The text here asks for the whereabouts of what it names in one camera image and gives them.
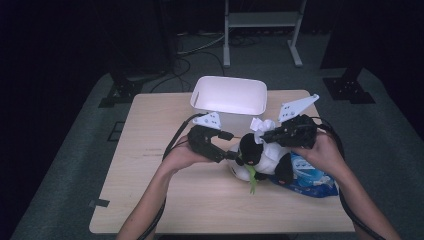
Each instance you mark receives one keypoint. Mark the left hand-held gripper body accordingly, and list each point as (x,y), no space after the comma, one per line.
(198,140)

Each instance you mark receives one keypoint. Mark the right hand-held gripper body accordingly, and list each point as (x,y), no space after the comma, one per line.
(300,131)

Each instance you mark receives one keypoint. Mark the white wet wipe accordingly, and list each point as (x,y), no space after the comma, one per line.
(265,126)

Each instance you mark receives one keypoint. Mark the panda plush toy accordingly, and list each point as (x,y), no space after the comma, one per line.
(270,156)

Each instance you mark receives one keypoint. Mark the blue wet wipes pack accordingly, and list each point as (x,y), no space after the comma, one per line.
(310,180)

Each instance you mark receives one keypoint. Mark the person's left hand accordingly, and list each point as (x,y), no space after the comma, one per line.
(180,158)

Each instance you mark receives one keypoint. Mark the person's right hand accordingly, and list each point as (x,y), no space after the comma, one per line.
(325,155)

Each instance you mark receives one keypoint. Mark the white plastic bin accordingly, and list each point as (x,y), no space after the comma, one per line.
(230,96)

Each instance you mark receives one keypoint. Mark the black stand base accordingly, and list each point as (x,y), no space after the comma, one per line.
(121,91)
(348,88)

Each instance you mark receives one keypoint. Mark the white metal stand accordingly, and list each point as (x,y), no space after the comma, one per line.
(263,19)

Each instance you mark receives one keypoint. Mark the black tape strip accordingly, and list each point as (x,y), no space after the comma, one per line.
(99,203)

